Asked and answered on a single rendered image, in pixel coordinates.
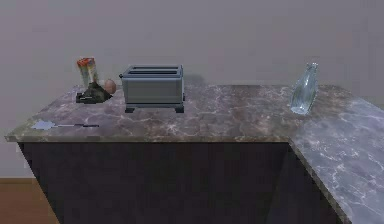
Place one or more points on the grey metal toaster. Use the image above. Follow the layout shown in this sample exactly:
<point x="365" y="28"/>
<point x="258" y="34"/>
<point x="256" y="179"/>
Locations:
<point x="152" y="87"/>

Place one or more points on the red topped glass shaker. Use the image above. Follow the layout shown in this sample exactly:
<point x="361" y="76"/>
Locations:
<point x="88" y="70"/>

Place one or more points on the brown egg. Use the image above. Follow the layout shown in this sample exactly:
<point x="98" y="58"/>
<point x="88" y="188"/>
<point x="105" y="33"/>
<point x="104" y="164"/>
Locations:
<point x="110" y="86"/>

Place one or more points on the clear glass bottle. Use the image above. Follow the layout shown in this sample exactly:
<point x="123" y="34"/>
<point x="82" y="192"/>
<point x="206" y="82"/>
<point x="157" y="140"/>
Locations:
<point x="304" y="90"/>

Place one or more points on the dark green lumpy object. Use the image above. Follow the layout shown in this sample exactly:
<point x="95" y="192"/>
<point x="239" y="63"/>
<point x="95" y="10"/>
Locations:
<point x="94" y="94"/>

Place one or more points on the dark marble topped kitchen counter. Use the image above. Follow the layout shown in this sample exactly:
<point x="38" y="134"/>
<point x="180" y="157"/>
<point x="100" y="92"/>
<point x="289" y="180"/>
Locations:
<point x="213" y="146"/>

